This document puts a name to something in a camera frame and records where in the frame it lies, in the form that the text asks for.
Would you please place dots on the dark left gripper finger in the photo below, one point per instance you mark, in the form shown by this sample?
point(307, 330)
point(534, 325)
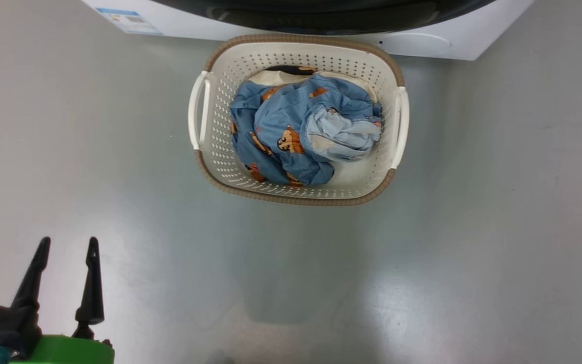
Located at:
point(31, 283)
point(91, 298)

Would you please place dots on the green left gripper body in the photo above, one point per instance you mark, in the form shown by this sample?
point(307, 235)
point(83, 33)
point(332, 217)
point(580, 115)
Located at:
point(68, 351)

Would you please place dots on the blue bear print garment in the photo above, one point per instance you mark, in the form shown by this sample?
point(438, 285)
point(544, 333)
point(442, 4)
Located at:
point(281, 111)

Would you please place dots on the cream and black garment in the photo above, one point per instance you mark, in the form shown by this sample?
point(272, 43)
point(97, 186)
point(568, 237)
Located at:
point(276, 77)

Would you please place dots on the light blue garment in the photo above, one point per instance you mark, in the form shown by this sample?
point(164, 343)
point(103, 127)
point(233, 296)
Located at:
point(341, 134)

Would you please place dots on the black washing machine door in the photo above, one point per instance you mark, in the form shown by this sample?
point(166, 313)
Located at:
point(321, 15)

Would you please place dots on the cream laundry basket brown rim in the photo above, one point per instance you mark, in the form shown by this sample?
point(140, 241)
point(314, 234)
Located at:
point(361, 177)

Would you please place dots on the white washing machine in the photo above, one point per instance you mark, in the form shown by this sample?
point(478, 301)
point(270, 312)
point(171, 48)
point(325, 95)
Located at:
point(473, 30)

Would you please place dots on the blue energy label sticker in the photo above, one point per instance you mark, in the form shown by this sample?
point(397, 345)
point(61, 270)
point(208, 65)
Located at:
point(129, 21)

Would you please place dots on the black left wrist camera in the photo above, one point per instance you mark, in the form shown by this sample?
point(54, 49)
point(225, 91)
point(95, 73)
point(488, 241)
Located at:
point(8, 326)

